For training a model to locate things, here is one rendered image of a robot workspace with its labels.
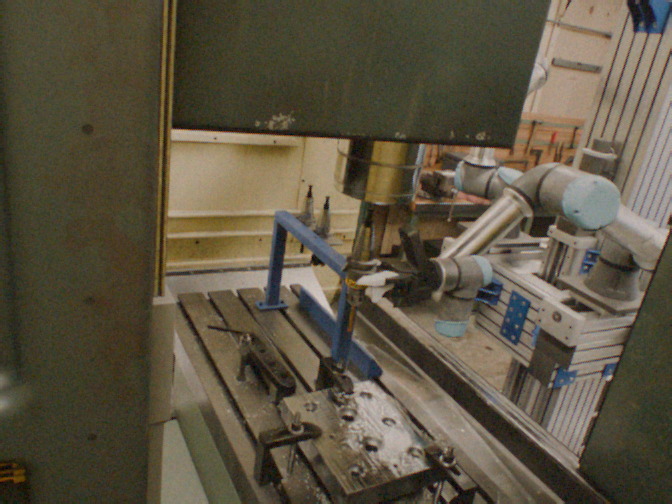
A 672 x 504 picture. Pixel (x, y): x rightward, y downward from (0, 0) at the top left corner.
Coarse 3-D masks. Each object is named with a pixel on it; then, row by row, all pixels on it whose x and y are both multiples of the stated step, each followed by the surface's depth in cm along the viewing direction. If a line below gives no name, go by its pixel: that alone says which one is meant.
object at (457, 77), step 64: (192, 0) 64; (256, 0) 68; (320, 0) 72; (384, 0) 76; (448, 0) 81; (512, 0) 86; (192, 64) 67; (256, 64) 71; (320, 64) 75; (384, 64) 80; (448, 64) 85; (512, 64) 91; (192, 128) 71; (256, 128) 75; (320, 128) 79; (384, 128) 84; (448, 128) 90; (512, 128) 97
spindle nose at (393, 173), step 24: (360, 144) 94; (384, 144) 92; (408, 144) 93; (336, 168) 100; (360, 168) 95; (384, 168) 94; (408, 168) 95; (360, 192) 96; (384, 192) 95; (408, 192) 98
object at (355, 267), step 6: (348, 258) 108; (348, 264) 109; (354, 264) 106; (360, 264) 106; (366, 264) 106; (372, 264) 106; (354, 270) 107; (360, 270) 106; (366, 270) 107; (372, 270) 108
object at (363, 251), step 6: (360, 228) 106; (366, 228) 105; (372, 228) 105; (360, 234) 106; (366, 234) 105; (372, 234) 106; (360, 240) 106; (366, 240) 105; (372, 240) 106; (360, 246) 106; (366, 246) 106; (372, 246) 106; (354, 252) 107; (360, 252) 106; (366, 252) 106; (372, 252) 107; (354, 258) 107; (360, 258) 106; (366, 258) 106; (372, 258) 107
